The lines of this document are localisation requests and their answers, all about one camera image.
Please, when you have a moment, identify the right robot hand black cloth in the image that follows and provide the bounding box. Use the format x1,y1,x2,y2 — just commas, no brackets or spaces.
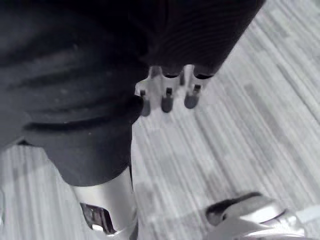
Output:
0,0,266,240

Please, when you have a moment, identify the robot foot silver and dark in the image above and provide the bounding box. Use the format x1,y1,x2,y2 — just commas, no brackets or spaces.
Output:
204,191,320,240

